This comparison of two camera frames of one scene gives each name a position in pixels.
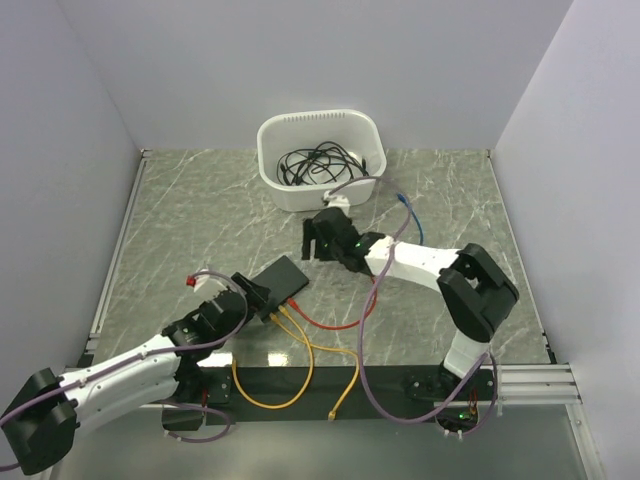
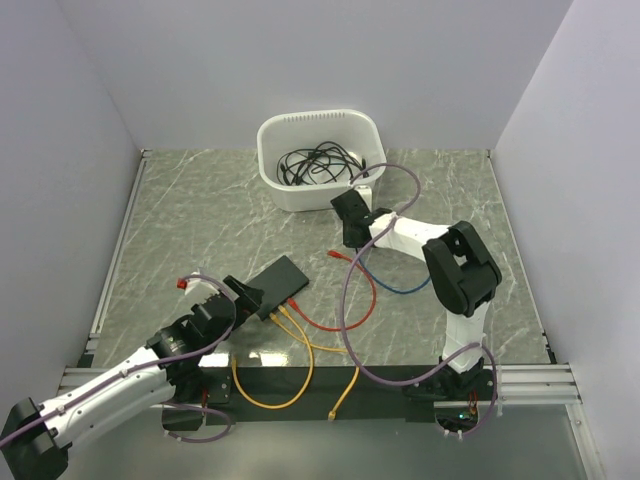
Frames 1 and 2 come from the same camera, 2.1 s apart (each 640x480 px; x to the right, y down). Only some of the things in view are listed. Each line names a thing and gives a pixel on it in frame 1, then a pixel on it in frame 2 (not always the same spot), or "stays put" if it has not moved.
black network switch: [283, 279] stays put
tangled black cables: [324, 162] stays put
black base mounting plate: [333, 394] stays put
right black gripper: [311, 231] → [348, 240]
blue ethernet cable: [404, 200] → [386, 287]
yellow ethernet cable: [307, 382] stays put
